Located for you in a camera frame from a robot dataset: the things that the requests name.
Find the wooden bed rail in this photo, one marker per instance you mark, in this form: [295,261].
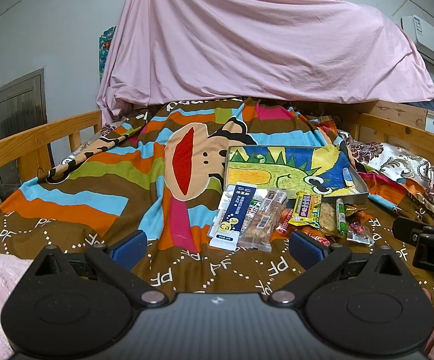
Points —
[413,135]
[30,150]

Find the gold foil snack packet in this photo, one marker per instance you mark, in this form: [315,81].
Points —
[352,209]

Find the rice crisp cake packet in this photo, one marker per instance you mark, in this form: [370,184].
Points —
[328,219]

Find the pink hanging sheet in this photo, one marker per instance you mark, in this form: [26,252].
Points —
[297,50]

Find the wooden bed rail left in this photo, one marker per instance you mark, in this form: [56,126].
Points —
[30,150]

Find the green stick snack packet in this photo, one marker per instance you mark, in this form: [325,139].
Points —
[341,218]

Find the small red candy packet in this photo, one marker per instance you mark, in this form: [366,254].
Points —
[357,232]

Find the grey door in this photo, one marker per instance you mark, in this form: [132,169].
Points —
[22,104]

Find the colourful wall poster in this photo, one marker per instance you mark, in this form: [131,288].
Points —
[104,44]

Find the white air conditioner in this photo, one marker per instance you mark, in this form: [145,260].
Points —
[421,33]

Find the yellow purple snack packet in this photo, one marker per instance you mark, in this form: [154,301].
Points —
[306,211]

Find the blue calcium tablet box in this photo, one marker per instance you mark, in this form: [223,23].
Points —
[232,209]

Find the metal tray with dinosaur drawing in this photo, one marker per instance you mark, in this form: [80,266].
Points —
[325,170]

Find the floral satin pillow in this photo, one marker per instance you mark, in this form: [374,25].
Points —
[413,172]

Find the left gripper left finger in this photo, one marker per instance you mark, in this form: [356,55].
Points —
[114,263]

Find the colourful monkey blanket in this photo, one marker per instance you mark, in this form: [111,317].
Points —
[165,178]

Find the brown nut bar packet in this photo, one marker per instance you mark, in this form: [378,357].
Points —
[262,216]

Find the wooden bed rail right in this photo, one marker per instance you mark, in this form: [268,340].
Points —
[413,135]

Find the orange pickled snack pouch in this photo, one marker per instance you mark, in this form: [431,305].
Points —
[283,227]

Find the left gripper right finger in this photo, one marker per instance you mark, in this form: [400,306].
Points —
[322,264]

